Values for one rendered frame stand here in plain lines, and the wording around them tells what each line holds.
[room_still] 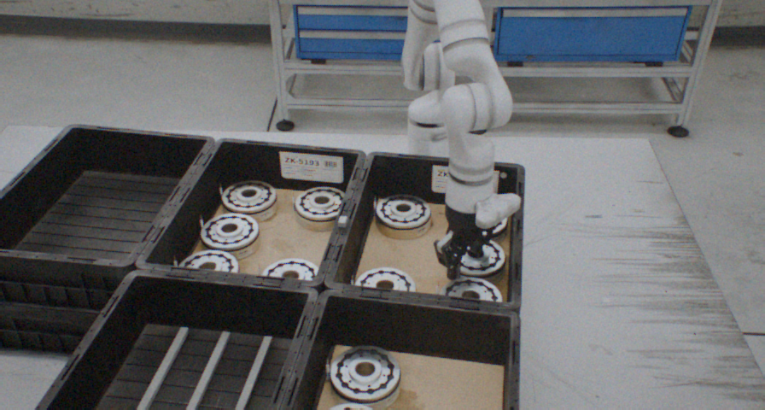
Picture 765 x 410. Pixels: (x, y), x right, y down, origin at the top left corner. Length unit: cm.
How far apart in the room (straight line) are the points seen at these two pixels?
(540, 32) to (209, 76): 160
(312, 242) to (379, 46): 189
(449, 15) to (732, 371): 77
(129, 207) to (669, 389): 103
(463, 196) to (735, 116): 267
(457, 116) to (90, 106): 281
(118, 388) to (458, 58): 69
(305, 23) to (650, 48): 136
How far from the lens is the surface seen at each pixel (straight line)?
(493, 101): 117
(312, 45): 329
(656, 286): 165
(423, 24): 144
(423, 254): 143
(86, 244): 155
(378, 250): 144
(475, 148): 121
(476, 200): 125
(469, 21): 120
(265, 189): 156
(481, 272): 135
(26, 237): 160
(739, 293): 283
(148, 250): 133
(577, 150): 202
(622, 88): 391
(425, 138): 164
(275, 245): 146
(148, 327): 135
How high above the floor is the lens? 174
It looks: 35 degrees down
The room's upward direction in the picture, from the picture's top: straight up
